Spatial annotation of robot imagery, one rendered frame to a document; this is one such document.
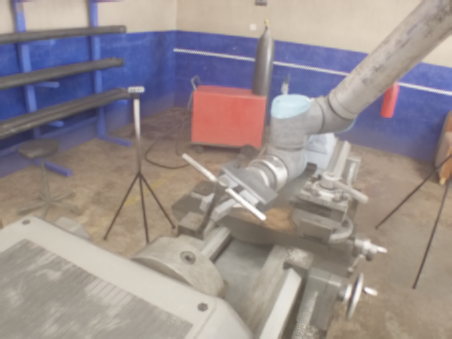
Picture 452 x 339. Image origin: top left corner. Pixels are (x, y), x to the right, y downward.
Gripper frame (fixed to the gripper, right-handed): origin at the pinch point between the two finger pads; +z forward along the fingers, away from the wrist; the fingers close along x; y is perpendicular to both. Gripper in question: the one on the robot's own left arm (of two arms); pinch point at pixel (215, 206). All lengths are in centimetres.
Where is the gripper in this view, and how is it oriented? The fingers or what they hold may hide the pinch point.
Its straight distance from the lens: 66.4
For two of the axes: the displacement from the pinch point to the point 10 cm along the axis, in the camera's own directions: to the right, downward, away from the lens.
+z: -6.0, 3.0, -7.5
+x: 7.3, 5.9, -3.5
